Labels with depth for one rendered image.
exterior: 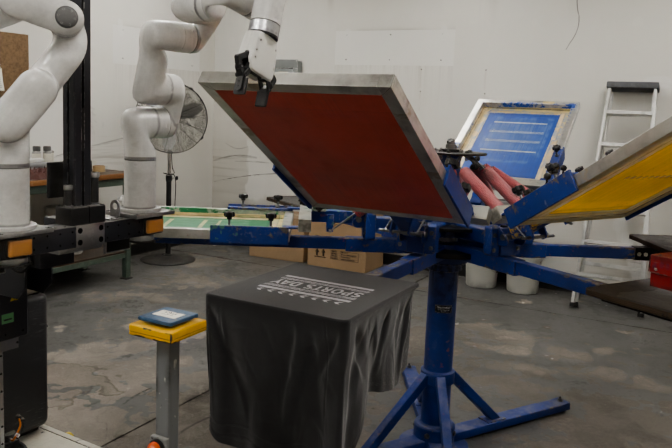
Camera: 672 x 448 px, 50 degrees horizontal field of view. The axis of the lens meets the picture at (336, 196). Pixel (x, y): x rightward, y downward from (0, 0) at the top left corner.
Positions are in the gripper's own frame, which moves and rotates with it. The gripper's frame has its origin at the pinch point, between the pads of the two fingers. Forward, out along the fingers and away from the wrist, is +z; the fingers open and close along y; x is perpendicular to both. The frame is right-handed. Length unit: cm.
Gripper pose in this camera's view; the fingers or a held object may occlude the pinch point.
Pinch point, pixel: (250, 96)
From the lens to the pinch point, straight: 173.2
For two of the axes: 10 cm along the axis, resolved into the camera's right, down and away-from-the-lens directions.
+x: 8.8, 0.9, -4.7
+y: -4.4, -2.0, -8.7
